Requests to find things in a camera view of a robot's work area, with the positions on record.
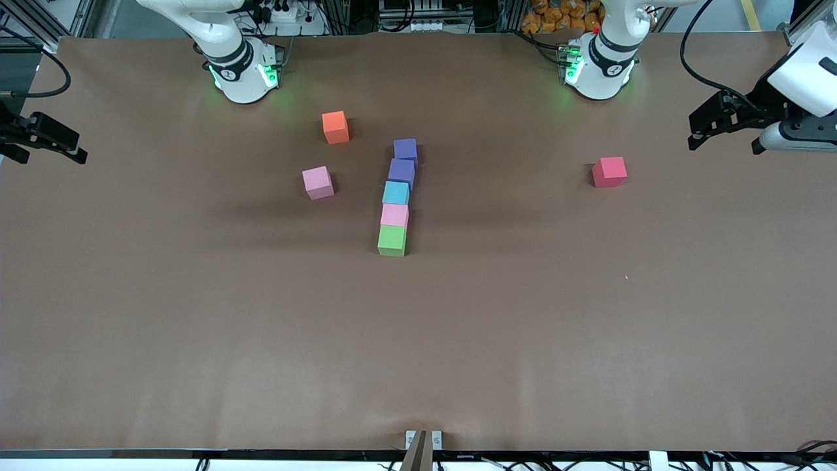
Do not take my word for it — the small metal bracket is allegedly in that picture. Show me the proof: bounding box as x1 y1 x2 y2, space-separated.
405 430 443 452

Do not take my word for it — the aluminium frame post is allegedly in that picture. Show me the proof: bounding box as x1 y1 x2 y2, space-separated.
778 0 837 40
0 0 92 50

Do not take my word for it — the orange foam cube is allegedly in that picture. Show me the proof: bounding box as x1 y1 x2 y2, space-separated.
322 111 350 145

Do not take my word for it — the white power strip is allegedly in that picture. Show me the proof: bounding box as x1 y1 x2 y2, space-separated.
378 0 471 33
252 0 308 24

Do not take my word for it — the red foam cube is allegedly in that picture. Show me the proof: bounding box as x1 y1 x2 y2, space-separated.
592 156 628 188

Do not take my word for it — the brown table mat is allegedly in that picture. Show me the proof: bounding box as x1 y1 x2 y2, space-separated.
0 29 837 453

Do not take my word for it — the black cable bundle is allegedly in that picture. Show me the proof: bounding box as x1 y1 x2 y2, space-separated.
700 442 837 471

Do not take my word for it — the black table edge strip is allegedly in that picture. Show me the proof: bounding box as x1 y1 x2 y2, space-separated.
0 449 837 462

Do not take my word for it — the green foam cube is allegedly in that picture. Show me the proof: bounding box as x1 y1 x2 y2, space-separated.
377 224 407 258

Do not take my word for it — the orange toy pile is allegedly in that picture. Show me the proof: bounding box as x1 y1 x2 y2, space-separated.
522 0 602 35

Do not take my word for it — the brown support pole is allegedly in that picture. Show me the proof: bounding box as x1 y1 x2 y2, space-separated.
399 430 434 471

